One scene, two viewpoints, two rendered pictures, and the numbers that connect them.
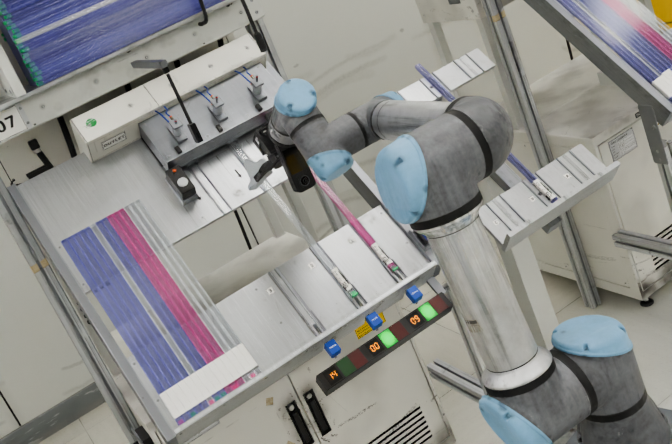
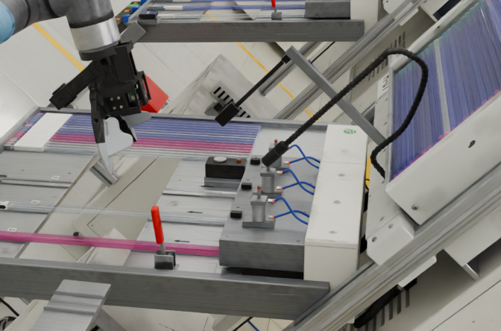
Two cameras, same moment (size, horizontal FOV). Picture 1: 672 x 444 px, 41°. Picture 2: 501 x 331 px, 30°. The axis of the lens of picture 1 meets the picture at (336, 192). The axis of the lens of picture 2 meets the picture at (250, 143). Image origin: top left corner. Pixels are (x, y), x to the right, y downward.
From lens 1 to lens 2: 2.64 m
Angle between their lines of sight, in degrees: 94
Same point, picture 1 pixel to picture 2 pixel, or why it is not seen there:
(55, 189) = (321, 142)
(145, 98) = (342, 159)
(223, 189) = (191, 199)
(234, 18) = (379, 215)
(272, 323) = (30, 167)
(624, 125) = not seen: outside the picture
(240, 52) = (331, 225)
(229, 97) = (279, 208)
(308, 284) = (24, 193)
